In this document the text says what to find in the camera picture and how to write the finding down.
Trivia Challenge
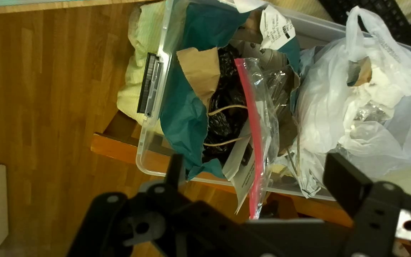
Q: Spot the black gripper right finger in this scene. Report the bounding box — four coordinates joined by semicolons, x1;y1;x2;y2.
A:
322;152;411;257

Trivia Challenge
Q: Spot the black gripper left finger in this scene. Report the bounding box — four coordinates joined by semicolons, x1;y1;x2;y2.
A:
64;152;225;257

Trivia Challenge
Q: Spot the clear zip bag red seal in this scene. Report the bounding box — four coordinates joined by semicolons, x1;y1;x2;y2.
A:
232;51;302;222

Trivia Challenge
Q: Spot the white crumpled plastic bag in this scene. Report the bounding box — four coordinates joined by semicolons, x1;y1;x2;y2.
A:
294;5;411;200

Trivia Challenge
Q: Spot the black plastic bag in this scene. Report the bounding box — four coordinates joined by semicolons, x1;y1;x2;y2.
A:
201;43;254;165

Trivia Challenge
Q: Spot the clear plastic storage bin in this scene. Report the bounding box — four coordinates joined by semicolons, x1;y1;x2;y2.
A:
134;0;411;203

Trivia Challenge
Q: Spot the wooden bunk bed frame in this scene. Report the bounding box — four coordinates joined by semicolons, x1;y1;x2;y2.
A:
88;111;355;229

